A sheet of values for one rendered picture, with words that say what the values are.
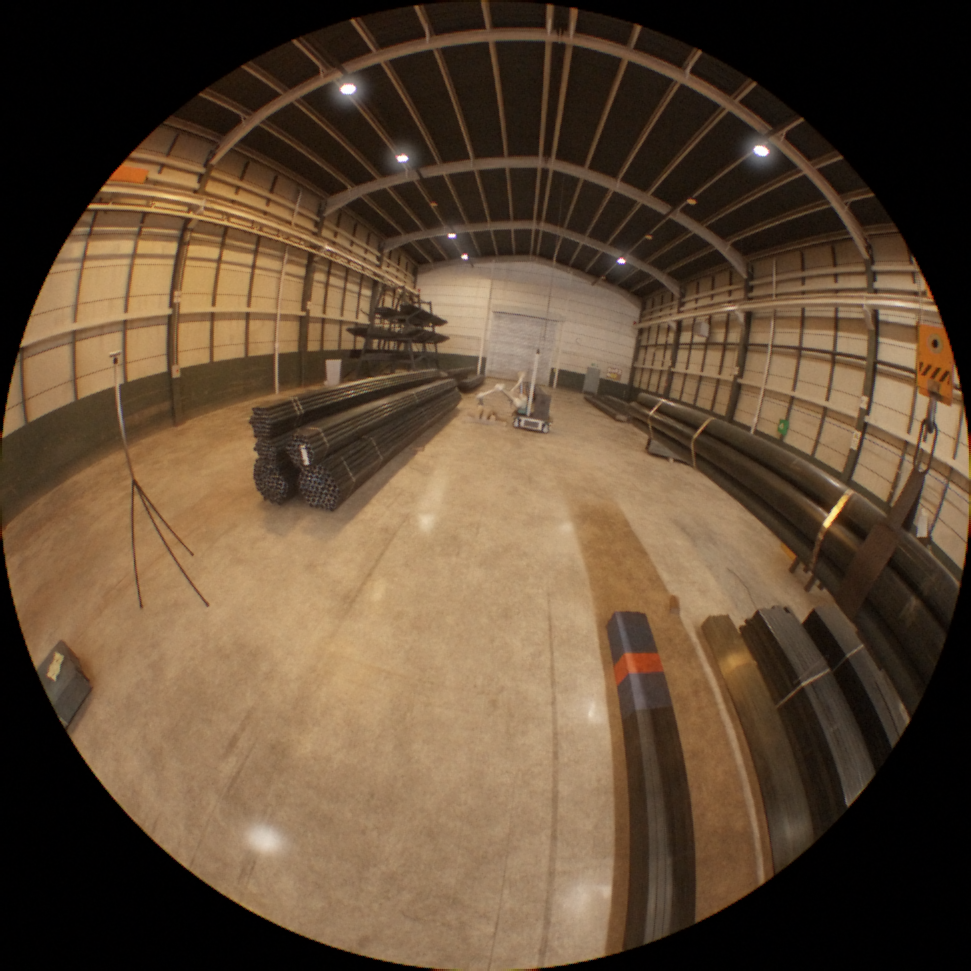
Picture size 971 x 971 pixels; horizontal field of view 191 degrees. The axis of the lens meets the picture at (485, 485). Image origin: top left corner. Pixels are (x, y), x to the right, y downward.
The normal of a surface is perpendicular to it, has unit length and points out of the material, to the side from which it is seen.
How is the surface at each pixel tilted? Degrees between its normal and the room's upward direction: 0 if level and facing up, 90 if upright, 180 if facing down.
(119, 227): 90
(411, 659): 0
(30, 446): 90
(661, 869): 0
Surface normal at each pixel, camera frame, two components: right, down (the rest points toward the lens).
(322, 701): 0.12, -0.90
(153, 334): 0.99, 0.16
